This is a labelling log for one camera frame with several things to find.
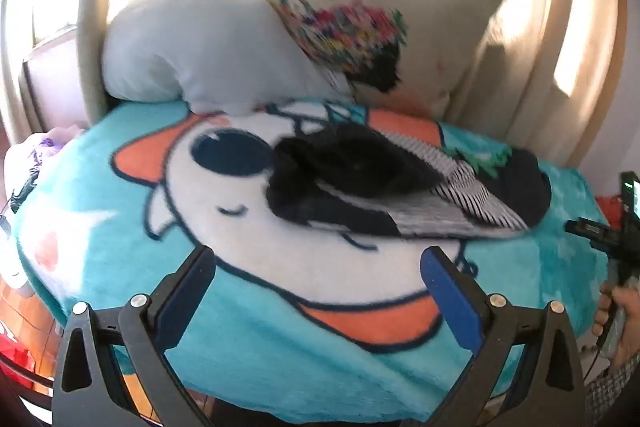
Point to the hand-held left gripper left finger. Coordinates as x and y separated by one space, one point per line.
185 292

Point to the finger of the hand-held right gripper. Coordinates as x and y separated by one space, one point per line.
590 232

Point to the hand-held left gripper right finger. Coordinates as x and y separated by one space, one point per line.
447 292

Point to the dark pants with striped lining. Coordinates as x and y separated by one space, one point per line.
350 167

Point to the person's right forearm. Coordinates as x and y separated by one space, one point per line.
615 384

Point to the person's right hand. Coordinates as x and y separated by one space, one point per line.
622 317

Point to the teal printed blanket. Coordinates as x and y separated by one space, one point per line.
280 357

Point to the red object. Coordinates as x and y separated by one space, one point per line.
15 359

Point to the purple and white cloth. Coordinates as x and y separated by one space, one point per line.
35 157

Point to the beige curtain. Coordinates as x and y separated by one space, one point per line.
550 32

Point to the grey plush pillow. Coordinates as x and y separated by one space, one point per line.
210 47

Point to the beige bed frame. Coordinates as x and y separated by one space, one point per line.
92 32

